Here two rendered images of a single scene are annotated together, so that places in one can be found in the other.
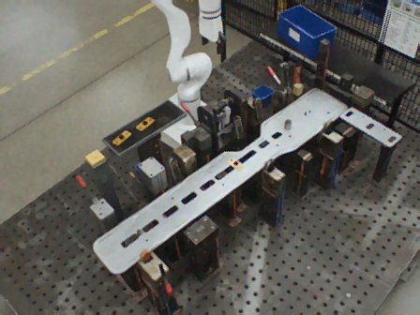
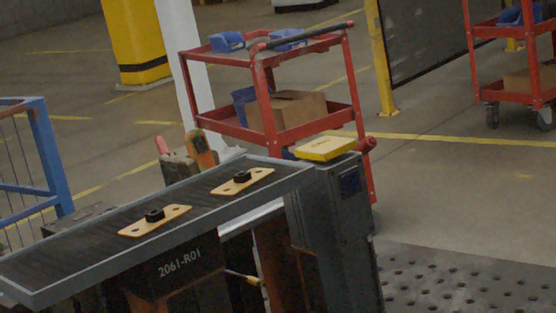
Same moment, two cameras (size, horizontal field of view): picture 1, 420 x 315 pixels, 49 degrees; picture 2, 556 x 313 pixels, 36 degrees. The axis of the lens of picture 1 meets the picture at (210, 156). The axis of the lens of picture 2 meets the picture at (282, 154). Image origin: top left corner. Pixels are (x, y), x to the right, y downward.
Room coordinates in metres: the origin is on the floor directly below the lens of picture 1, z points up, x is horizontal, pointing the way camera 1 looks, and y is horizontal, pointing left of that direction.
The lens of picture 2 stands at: (2.41, 0.44, 1.47)
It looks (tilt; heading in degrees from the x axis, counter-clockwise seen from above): 16 degrees down; 181
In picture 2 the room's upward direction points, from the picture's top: 12 degrees counter-clockwise
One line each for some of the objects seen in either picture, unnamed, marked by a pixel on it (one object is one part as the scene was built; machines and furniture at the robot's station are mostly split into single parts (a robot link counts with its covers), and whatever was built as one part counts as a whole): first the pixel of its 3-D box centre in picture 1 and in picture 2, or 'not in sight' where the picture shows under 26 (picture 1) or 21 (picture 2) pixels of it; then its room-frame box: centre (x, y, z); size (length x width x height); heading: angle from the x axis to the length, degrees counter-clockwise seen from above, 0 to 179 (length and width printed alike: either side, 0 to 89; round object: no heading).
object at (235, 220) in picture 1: (224, 195); not in sight; (1.32, -0.05, 0.84); 0.17 x 0.06 x 0.29; 38
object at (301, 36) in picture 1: (305, 31); not in sight; (2.23, -0.59, 1.10); 0.30 x 0.17 x 0.13; 29
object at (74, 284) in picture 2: (144, 127); (158, 219); (1.50, 0.27, 1.16); 0.37 x 0.14 x 0.02; 128
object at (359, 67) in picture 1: (330, 56); not in sight; (2.08, -0.70, 1.02); 0.90 x 0.22 x 0.03; 38
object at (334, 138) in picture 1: (327, 160); not in sight; (1.46, -0.56, 0.87); 0.12 x 0.09 x 0.35; 38
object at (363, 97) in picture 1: (357, 118); not in sight; (1.72, -0.78, 0.88); 0.08 x 0.08 x 0.36; 38
